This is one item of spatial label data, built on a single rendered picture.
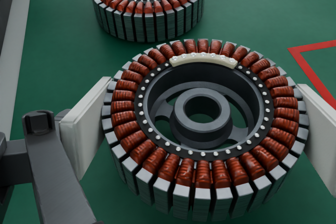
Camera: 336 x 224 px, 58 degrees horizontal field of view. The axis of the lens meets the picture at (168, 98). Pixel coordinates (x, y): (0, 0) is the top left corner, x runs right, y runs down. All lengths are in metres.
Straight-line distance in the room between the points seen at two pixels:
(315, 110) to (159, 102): 0.09
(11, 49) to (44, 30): 0.04
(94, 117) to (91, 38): 0.16
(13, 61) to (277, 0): 0.28
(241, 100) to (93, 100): 0.09
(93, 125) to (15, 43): 0.19
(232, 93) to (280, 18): 0.15
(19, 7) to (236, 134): 0.29
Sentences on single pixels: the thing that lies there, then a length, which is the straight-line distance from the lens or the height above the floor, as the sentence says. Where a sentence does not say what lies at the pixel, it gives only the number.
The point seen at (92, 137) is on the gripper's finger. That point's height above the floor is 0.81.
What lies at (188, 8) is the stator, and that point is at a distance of 0.28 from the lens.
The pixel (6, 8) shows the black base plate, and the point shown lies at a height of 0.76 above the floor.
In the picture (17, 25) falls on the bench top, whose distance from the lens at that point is 0.36.
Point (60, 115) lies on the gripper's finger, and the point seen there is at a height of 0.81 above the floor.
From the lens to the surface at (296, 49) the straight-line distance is 0.30.
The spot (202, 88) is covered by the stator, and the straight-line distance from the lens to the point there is 0.18.
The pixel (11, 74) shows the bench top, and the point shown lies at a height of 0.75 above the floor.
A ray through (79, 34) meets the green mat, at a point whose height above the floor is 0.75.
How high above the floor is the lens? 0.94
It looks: 50 degrees down
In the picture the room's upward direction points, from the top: 3 degrees counter-clockwise
